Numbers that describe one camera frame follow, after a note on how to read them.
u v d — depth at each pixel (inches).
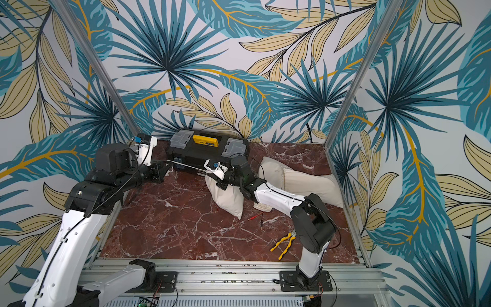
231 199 33.7
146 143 21.0
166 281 28.5
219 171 28.1
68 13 27.1
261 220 35.4
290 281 28.9
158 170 21.3
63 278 14.1
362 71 33.7
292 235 32.9
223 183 29.5
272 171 39.2
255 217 35.5
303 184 37.5
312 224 18.5
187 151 36.3
